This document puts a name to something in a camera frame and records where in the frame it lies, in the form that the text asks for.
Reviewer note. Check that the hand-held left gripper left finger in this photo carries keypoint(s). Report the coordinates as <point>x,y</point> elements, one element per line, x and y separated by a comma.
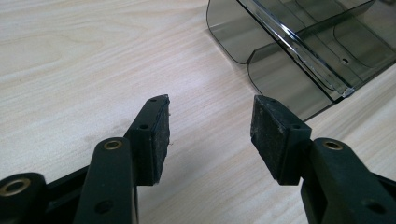
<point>149,140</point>

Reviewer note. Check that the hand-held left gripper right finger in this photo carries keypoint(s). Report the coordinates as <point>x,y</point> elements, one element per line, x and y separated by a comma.
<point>280,140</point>

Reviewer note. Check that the smoky clear plastic compartment box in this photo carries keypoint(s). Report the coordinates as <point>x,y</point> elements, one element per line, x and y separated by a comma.
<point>233,37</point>

